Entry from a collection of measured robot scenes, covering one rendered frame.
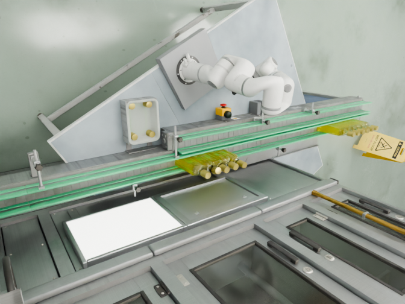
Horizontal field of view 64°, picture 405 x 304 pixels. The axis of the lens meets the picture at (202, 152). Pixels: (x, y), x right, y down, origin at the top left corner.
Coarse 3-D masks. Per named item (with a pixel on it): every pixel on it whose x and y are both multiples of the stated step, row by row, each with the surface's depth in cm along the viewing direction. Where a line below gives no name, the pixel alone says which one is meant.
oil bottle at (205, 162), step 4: (192, 156) 173; (196, 156) 173; (200, 156) 173; (196, 160) 169; (200, 160) 167; (204, 160) 167; (208, 160) 167; (204, 164) 164; (208, 164) 164; (212, 164) 166; (204, 168) 165
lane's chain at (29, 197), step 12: (300, 132) 231; (312, 132) 239; (252, 144) 208; (156, 156) 171; (144, 168) 168; (156, 168) 172; (96, 180) 156; (108, 180) 159; (36, 192) 142; (48, 192) 144; (60, 192) 147; (0, 204) 135; (12, 204) 137
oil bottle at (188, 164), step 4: (176, 160) 176; (180, 160) 172; (184, 160) 169; (188, 160) 168; (192, 160) 168; (176, 164) 177; (180, 164) 172; (184, 164) 169; (188, 164) 165; (192, 164) 164; (196, 164) 163; (200, 164) 164; (184, 168) 169; (188, 168) 166; (192, 168) 162; (196, 168) 161; (188, 172) 167; (192, 172) 163; (196, 172) 161
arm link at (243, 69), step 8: (224, 56) 155; (232, 56) 152; (240, 64) 147; (248, 64) 146; (232, 72) 147; (240, 72) 145; (248, 72) 146; (224, 80) 149; (232, 80) 145; (240, 80) 142; (232, 88) 146; (240, 88) 142
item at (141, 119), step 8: (128, 104) 158; (136, 104) 168; (152, 104) 170; (128, 112) 160; (136, 112) 169; (144, 112) 172; (152, 112) 172; (128, 120) 161; (136, 120) 171; (144, 120) 173; (152, 120) 173; (128, 128) 162; (136, 128) 172; (144, 128) 174; (152, 128) 175; (128, 136) 163; (144, 136) 174; (136, 144) 167
